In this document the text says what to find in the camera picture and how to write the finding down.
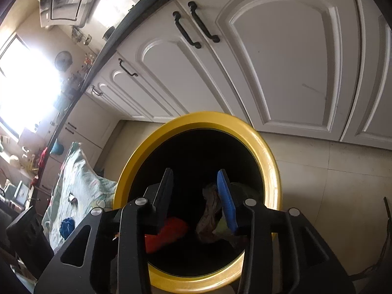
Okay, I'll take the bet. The round grey wall plate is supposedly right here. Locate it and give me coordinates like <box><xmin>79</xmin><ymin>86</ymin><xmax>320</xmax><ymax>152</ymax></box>
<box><xmin>55</xmin><ymin>51</ymin><xmax>72</xmax><ymax>69</ymax></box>

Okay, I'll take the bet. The printed blanket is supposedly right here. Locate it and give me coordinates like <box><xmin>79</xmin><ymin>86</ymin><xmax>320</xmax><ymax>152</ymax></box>
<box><xmin>41</xmin><ymin>142</ymin><xmax>118</xmax><ymax>252</ymax></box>

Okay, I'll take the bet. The white cabinet door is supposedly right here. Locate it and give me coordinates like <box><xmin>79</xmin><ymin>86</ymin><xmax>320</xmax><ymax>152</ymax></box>
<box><xmin>176</xmin><ymin>0</ymin><xmax>363</xmax><ymax>143</ymax></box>
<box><xmin>340</xmin><ymin>0</ymin><xmax>392</xmax><ymax>152</ymax></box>
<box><xmin>116</xmin><ymin>1</ymin><xmax>261</xmax><ymax>123</ymax></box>
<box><xmin>92</xmin><ymin>52</ymin><xmax>187</xmax><ymax>121</ymax></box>

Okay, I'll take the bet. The blue plastic basin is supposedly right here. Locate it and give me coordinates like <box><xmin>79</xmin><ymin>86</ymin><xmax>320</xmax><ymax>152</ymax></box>
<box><xmin>49</xmin><ymin>141</ymin><xmax>65</xmax><ymax>156</ymax></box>

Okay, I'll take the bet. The blue crumpled wrapper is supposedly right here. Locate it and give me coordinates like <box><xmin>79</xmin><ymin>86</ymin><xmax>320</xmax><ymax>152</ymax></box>
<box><xmin>59</xmin><ymin>217</ymin><xmax>75</xmax><ymax>239</ymax></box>

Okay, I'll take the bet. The yellow trash bin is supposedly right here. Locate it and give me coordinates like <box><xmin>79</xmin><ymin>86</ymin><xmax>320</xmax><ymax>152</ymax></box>
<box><xmin>113</xmin><ymin>112</ymin><xmax>282</xmax><ymax>293</ymax></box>

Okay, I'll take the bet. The red wrapper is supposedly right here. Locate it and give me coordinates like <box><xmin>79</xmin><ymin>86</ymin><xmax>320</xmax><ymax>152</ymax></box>
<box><xmin>145</xmin><ymin>217</ymin><xmax>190</xmax><ymax>254</ymax></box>

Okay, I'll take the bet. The pale green wrapper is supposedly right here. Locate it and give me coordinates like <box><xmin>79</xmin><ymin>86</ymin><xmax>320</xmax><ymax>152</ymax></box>
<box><xmin>215</xmin><ymin>219</ymin><xmax>236</xmax><ymax>239</ymax></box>

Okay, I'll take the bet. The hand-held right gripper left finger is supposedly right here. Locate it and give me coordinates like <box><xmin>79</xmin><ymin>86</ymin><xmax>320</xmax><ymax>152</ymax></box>
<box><xmin>34</xmin><ymin>168</ymin><xmax>174</xmax><ymax>294</ymax></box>

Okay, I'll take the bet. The bright window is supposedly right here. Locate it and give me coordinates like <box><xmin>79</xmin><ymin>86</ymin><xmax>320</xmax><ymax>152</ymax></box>
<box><xmin>0</xmin><ymin>34</ymin><xmax>62</xmax><ymax>138</ymax></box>

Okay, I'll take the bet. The dark floor cable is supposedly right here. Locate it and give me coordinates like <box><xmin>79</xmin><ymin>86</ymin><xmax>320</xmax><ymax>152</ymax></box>
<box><xmin>352</xmin><ymin>197</ymin><xmax>392</xmax><ymax>282</ymax></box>

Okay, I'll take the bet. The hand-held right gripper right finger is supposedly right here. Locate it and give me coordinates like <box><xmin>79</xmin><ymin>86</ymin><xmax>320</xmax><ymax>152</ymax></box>
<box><xmin>217</xmin><ymin>169</ymin><xmax>356</xmax><ymax>294</ymax></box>

